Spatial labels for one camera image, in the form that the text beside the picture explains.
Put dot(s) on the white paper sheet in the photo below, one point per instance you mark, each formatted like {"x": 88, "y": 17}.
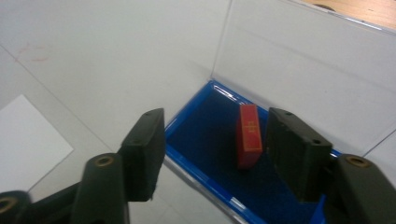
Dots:
{"x": 28, "y": 146}

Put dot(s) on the red stamp block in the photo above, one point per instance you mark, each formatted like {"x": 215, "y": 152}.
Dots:
{"x": 249, "y": 137}

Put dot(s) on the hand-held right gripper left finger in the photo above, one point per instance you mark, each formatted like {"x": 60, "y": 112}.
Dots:
{"x": 143, "y": 155}

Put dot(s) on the blue case with clear lid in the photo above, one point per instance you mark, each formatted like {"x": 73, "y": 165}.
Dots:
{"x": 205, "y": 140}

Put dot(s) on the dark round table grommet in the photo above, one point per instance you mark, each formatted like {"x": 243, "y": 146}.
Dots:
{"x": 324, "y": 6}

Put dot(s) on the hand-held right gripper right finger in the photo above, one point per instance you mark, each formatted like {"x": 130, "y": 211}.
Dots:
{"x": 299, "y": 155}

